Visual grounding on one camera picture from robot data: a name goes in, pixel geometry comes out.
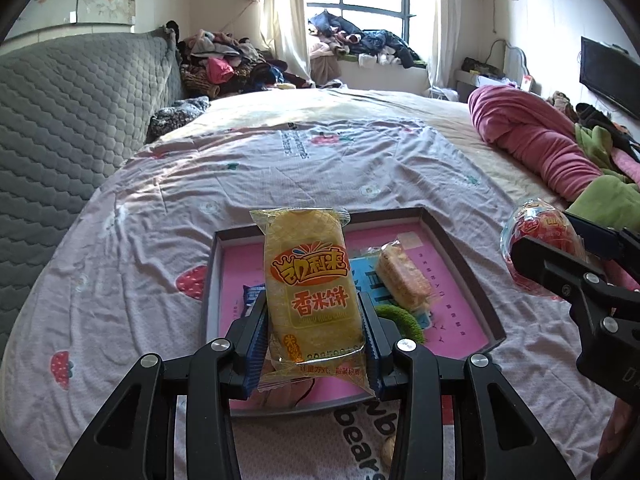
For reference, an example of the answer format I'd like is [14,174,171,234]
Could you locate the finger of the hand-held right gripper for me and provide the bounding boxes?
[509,235,640,337]
[564,211,640,263]

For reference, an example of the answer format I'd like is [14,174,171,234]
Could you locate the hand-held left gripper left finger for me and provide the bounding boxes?
[55,290,271,480]

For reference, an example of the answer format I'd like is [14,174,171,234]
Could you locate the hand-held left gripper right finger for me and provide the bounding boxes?
[357,291,576,480]

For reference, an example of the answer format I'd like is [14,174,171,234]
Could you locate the red yellow snack packet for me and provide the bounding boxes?
[500,199,586,301]

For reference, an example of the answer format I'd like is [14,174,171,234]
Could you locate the blue snack packet with barcode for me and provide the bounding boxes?
[242,284,268,318]

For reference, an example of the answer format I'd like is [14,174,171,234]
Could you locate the clear rice cracker packet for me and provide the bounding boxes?
[375,240,441,311]

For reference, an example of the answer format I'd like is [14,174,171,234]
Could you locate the dark box tray pink bottom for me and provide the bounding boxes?
[200,206,507,418]

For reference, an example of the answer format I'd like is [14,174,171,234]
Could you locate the yellow rice cracker packet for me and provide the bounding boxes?
[249,205,376,396]

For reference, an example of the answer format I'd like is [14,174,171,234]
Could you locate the green fuzzy object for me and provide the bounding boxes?
[375,304,426,345]

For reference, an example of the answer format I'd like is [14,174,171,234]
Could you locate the green cloth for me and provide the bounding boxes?
[567,122,640,236]

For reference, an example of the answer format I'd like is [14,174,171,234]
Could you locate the white lettered blanket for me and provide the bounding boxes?
[227,400,481,480]

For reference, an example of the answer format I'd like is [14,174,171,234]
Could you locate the beige round snack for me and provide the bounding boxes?
[380,435,398,471]

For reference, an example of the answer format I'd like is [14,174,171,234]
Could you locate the black garment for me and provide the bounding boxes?
[575,102,640,161]

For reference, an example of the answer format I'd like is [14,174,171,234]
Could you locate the pink rolled blanket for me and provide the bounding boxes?
[467,85,606,203]

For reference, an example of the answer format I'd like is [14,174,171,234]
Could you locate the black television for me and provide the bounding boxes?
[580,36,640,121]

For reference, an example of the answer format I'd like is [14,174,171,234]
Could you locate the strawberry print bedspread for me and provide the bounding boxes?
[0,87,640,480]

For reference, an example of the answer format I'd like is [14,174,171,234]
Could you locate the white side table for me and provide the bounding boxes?
[455,70,536,103]

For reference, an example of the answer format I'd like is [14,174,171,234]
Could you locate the dark patterned cloth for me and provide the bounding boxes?
[147,96,211,143]

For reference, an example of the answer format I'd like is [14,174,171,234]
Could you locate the cream curtain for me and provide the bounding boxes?
[427,0,463,96]
[260,0,313,83]

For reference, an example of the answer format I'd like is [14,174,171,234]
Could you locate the clothes on window sill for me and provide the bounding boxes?
[307,10,426,71]

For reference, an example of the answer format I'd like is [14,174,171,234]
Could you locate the pale pink cloth bundle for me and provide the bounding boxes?
[310,42,346,86]

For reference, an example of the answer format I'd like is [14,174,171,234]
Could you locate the pile of mixed clothes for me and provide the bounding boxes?
[177,27,316,98]

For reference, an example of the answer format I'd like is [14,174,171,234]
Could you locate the grey quilted headboard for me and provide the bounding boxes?
[0,27,183,356]

